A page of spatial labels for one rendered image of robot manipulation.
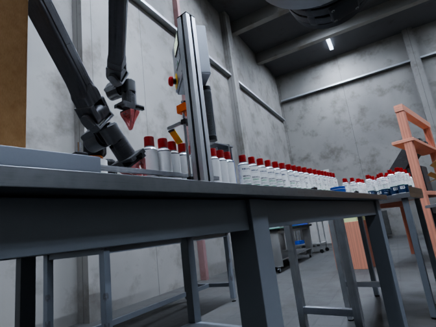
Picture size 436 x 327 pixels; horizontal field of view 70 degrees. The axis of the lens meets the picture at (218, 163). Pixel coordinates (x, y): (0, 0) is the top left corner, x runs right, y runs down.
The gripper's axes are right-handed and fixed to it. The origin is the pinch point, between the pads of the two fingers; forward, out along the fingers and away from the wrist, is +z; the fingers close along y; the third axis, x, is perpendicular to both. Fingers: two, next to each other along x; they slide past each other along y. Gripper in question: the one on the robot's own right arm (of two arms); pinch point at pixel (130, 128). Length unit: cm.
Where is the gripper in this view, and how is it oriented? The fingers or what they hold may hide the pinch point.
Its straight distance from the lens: 127.4
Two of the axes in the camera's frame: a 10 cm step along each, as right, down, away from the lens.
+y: -6.1, -1.0, -7.9
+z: 1.1, 9.7, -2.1
